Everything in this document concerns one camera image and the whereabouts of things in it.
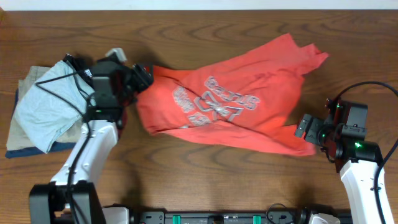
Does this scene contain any black folded garment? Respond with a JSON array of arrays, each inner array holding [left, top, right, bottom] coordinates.
[[63, 53, 92, 83]]

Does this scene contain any navy blue folded garment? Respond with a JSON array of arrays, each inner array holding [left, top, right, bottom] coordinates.
[[4, 88, 77, 159]]

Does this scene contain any light grey folded shirt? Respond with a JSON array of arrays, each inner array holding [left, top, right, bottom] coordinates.
[[15, 61, 94, 153]]

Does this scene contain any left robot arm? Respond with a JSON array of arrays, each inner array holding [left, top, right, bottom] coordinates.
[[29, 58, 154, 223]]

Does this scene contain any red soccer t-shirt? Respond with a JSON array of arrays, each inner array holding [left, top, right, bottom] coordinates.
[[136, 34, 328, 156]]

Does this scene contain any beige folded garment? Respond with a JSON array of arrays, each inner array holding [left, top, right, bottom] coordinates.
[[6, 66, 83, 153]]

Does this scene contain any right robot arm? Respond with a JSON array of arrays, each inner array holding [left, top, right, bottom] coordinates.
[[294, 99, 394, 223]]

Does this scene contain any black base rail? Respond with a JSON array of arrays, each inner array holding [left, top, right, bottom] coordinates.
[[102, 203, 354, 224]]

